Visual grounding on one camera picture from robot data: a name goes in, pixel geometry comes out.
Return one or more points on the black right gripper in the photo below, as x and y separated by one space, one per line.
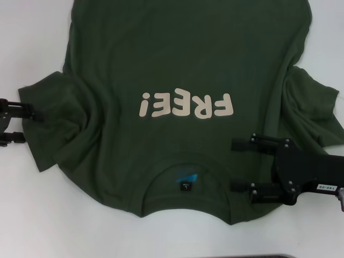
303 172

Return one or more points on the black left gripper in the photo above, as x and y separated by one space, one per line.
4 121

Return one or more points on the dark green FREE! t-shirt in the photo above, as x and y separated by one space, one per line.
172 53

